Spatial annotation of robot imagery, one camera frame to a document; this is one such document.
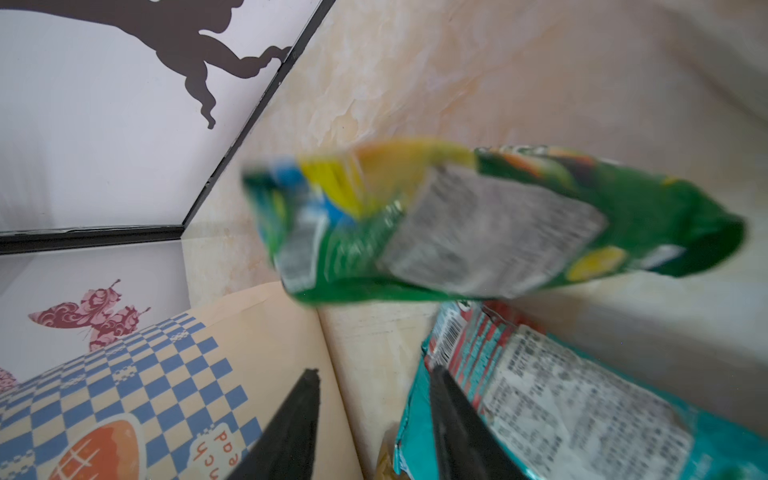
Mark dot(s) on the teal snack packet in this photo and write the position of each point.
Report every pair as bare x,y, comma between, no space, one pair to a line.
560,414

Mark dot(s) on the green snack packet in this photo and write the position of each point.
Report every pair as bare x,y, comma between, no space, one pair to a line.
429,220

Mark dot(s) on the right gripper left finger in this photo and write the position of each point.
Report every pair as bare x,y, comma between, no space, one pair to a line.
286,448

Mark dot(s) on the blue checkered paper bag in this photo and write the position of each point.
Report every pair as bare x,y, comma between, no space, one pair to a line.
186,398

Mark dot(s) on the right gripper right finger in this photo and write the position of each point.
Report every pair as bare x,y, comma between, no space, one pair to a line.
465,447

